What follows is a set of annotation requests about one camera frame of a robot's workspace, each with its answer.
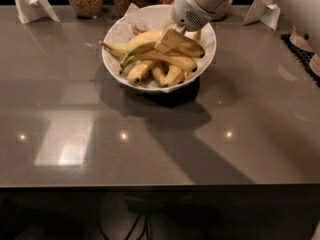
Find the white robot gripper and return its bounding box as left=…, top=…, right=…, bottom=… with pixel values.
left=154, top=0, right=215, bottom=53

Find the yellow banana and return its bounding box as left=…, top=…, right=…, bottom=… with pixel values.
left=151, top=62, right=166, bottom=87
left=127, top=60, right=156, bottom=85
left=164, top=65, right=184, bottom=87
left=120, top=50, right=198, bottom=72
left=122, top=29, right=205, bottom=60

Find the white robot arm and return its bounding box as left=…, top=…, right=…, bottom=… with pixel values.
left=155, top=0, right=229, bottom=53

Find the white paper bowl liner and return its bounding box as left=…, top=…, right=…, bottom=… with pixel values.
left=104, top=4, right=171, bottom=44

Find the white ceramic bowl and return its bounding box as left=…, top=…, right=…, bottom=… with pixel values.
left=101, top=5, right=216, bottom=93

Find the left greenish banana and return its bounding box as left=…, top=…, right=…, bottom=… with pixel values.
left=99, top=40, right=127, bottom=60

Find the glass jar of grains right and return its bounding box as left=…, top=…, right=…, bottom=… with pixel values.
left=213, top=0, right=233, bottom=21

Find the white napkin holder right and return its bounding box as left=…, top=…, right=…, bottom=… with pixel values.
left=243, top=0, right=281, bottom=31

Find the white napkin holder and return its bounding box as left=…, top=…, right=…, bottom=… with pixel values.
left=15, top=0, right=60, bottom=24
left=243, top=0, right=281, bottom=31

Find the black mesh mat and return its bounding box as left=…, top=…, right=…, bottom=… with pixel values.
left=280, top=34, right=320, bottom=88

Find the white napkin holder left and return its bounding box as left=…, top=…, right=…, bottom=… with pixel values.
left=15, top=0, right=60, bottom=24

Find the black cable under table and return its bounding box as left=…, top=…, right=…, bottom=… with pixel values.
left=96, top=192, right=151, bottom=240

